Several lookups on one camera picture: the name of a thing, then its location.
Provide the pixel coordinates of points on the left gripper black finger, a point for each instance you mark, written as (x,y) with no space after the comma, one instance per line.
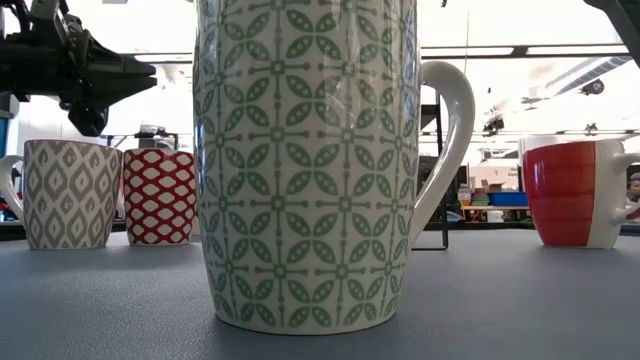
(125,87)
(127,62)

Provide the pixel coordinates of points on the tall white green-patterned mug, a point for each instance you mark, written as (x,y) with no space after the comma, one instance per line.
(300,175)

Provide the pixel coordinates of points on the red and white mug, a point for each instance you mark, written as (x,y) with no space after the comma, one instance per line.
(560,195)

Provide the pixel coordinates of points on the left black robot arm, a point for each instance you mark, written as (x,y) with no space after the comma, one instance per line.
(7,65)

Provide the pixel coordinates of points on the black background desk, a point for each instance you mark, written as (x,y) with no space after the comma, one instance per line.
(150,135)

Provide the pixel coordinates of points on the red white lattice mug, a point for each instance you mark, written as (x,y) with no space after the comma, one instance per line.
(160,200)

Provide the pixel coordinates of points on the grey diamond-patterned white mug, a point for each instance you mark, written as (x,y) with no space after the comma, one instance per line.
(70,195)

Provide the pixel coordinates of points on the wooden background bench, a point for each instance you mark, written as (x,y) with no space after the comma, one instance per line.
(495,207)

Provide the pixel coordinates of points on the black ceiling beam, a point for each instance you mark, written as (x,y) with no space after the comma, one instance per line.
(520,51)

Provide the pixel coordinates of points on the blue storage bin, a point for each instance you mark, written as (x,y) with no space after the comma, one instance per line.
(507,198)

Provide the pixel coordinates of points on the person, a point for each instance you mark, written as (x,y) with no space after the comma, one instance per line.
(634,197)

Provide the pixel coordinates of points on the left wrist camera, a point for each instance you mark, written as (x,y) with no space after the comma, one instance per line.
(52,17)

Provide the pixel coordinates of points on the wooden shelf on black frame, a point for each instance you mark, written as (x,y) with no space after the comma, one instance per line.
(442,175)

